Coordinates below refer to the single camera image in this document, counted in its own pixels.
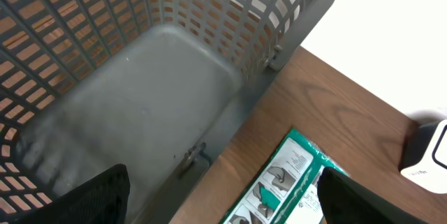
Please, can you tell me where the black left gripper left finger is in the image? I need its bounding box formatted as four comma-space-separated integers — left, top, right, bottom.
13, 164, 131, 224

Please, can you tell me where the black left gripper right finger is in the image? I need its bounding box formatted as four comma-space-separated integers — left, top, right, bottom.
317, 167, 423, 224

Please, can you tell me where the green white 3M package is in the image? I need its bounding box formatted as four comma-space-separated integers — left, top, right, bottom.
221, 129, 344, 224

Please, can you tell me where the white barcode scanner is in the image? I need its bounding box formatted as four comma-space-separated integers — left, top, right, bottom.
400, 119, 446, 194

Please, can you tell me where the grey plastic mesh basket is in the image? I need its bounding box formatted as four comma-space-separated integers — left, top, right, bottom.
1, 0, 334, 223

